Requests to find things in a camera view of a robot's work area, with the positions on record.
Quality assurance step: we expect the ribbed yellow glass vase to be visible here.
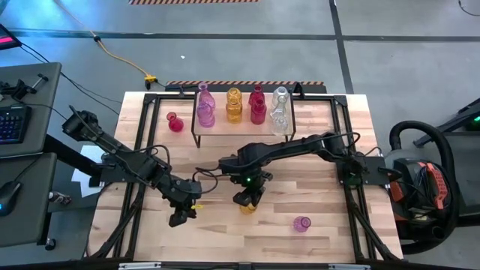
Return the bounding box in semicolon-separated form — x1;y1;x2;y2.
239;202;258;216

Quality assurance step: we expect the small pink glass vase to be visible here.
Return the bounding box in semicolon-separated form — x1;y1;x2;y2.
292;215;312;233

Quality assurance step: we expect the squat clear glass vase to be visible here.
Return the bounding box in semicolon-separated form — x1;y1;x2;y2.
271;115;290;136

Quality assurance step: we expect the tall red glass vase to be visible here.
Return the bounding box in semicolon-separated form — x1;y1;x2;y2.
250;99;268;126

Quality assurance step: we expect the embossed yellow glass vase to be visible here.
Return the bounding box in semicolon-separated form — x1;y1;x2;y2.
225;97;244;125

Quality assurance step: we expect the slender clear glass vase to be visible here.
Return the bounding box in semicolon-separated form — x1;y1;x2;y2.
272;103;289;121

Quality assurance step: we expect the small red glass vase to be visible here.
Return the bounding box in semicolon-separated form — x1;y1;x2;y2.
166;111;185;133

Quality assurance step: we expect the wide red ribbed glass vase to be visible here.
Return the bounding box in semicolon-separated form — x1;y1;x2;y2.
247;84;266;106

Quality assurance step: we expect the clear ribbed glass vase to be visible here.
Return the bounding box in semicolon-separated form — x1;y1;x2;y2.
271;85;290;108

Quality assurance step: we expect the tall pink glass vase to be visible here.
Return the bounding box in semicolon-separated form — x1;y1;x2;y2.
197;82;217;112

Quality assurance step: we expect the white paper sheet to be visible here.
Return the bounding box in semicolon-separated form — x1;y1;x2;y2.
70;144;110;198

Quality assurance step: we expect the hazard striped black floor mat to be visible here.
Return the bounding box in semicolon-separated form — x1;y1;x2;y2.
164;79;327;94

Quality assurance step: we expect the small dark bottle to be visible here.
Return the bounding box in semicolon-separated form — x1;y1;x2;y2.
48;190;72;206

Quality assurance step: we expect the grey desk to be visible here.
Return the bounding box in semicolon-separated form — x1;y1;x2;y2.
0;61;63;158
0;151;58;248

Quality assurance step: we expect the black computer mouse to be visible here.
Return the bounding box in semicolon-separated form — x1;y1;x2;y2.
0;181;23;218

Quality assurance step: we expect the orange and black tool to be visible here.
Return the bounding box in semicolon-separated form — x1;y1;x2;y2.
418;160;449;211

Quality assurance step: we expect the black keyboard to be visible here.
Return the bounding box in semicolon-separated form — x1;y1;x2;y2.
0;104;33;146

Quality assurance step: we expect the black clamp tool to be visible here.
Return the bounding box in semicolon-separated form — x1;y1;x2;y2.
0;73;50;101

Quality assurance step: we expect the black box with green light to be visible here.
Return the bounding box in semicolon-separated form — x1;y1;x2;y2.
459;97;480;132

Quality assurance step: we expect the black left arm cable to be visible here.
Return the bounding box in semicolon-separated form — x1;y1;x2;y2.
69;105;220;197

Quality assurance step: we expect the silver aluminium bracket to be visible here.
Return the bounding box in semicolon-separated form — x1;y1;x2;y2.
118;261;163;270
328;263;371;270

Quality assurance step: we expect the yellow extension cord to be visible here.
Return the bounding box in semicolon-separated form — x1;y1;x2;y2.
52;0;158;86

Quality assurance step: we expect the black corrugated hose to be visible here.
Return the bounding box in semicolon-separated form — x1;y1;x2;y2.
388;119;461;256

